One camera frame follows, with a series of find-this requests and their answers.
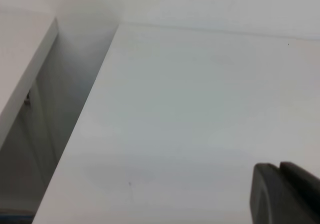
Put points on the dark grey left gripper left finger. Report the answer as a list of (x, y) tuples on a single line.
[(275, 199)]

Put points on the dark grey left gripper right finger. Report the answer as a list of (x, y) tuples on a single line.
[(297, 174)]

